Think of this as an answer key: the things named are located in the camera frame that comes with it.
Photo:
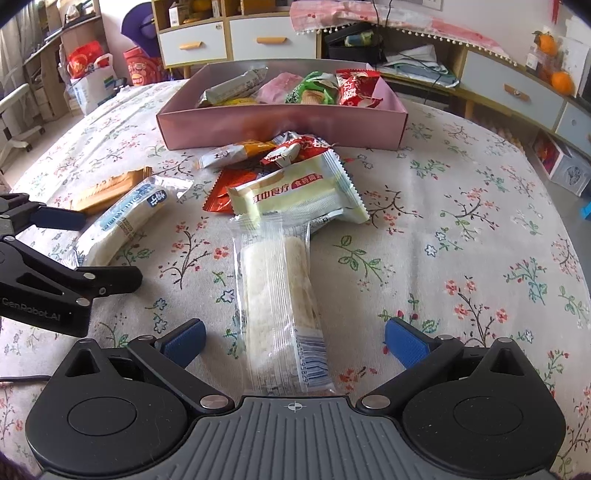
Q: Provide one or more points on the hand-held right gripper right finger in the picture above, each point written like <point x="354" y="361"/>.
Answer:
<point x="408" y="344"/>

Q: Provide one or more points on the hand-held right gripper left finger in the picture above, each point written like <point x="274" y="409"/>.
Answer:
<point x="184" y="341"/>

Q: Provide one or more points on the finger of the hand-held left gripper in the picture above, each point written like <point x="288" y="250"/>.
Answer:
<point x="106" y="279"/>
<point x="60" y="218"/>

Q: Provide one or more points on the golden wafer packet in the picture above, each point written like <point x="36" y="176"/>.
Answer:
<point x="106" y="189"/>

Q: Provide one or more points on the white bread packet blue print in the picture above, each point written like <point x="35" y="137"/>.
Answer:
<point x="124" y="221"/>

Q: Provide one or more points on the clear rice cracker packet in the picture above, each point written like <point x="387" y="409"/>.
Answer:
<point x="277" y="304"/>

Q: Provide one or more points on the orange-red snack packet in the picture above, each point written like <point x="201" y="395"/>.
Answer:
<point x="224" y="191"/>

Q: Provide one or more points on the pink cardboard box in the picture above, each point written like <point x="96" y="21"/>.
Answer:
<point x="207" y="129"/>

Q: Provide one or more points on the white and orange snack packet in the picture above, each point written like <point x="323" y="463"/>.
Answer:
<point x="231" y="154"/>

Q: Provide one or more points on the cream white snack packet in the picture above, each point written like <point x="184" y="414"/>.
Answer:
<point x="300" y="194"/>

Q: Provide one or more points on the yellow snack packet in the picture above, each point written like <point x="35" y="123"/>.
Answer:
<point x="240" y="101"/>

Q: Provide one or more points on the silver cookie packet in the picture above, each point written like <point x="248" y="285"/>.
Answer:
<point x="233" y="85"/>

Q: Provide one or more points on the pink snack packet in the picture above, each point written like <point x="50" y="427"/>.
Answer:
<point x="279" y="87"/>

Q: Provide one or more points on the red foil snack packet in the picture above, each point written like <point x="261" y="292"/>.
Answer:
<point x="358" y="87"/>

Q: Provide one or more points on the green snack packet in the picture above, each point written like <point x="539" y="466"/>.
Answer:
<point x="311" y="87"/>

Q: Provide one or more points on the grey office chair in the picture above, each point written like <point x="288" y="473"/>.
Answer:
<point x="18" y="134"/>

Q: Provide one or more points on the floral tablecloth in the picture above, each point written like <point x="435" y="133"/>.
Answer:
<point x="461" y="258"/>

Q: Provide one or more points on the white shopping bag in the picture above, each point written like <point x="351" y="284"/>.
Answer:
<point x="92" y="87"/>

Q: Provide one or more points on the red plastic bag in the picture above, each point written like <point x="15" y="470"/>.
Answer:
<point x="85" y="60"/>

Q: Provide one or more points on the red round gift bag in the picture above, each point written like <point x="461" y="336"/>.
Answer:
<point x="141" y="67"/>

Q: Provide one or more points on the wooden desk shelf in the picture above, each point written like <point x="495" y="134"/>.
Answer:
<point x="51" y="46"/>

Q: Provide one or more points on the purple round fan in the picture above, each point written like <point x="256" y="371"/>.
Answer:
<point x="138" y="27"/>

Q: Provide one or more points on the wooden cabinet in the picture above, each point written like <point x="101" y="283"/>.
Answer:
<point x="157" y="27"/>

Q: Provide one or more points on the white cabinet drawer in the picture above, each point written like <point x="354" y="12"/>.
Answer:
<point x="576" y="124"/>
<point x="512" y="90"/>
<point x="272" y="39"/>
<point x="194" y="44"/>

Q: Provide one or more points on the yellow egg tray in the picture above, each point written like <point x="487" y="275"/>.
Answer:
<point x="501" y="131"/>

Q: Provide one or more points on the white printed box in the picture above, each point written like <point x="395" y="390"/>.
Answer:
<point x="572" y="170"/>

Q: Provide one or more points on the pile of papers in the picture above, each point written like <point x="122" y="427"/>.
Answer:
<point x="420" y="67"/>

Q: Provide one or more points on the orange fruit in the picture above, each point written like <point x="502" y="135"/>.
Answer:
<point x="547" y="44"/>
<point x="562" y="83"/>

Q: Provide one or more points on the black storage box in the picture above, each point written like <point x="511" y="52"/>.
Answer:
<point x="355" y="44"/>

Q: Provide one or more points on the pink patterned cloth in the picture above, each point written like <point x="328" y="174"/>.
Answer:
<point x="392" y="21"/>

